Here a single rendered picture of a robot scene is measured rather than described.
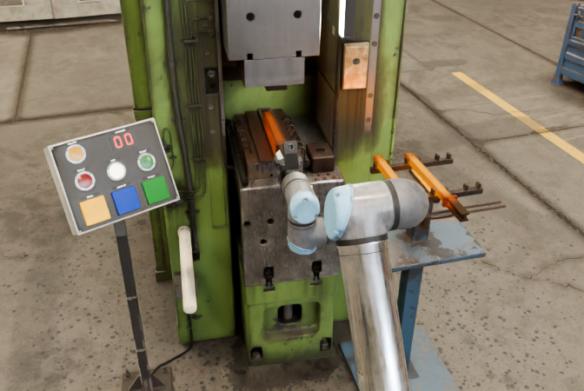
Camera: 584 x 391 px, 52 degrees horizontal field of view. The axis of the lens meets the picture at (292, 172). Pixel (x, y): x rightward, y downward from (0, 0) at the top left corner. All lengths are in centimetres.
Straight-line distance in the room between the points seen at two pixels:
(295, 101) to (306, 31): 67
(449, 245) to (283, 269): 63
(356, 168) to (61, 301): 161
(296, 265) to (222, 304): 48
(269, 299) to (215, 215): 40
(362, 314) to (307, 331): 133
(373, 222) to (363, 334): 24
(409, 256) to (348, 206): 89
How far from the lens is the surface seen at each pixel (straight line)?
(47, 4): 728
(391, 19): 221
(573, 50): 578
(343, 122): 230
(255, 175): 216
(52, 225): 375
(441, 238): 227
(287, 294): 245
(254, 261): 231
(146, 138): 198
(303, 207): 179
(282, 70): 200
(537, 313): 319
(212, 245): 249
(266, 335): 263
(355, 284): 132
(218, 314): 273
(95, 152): 194
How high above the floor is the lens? 204
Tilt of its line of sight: 31 degrees down
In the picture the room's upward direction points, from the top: straight up
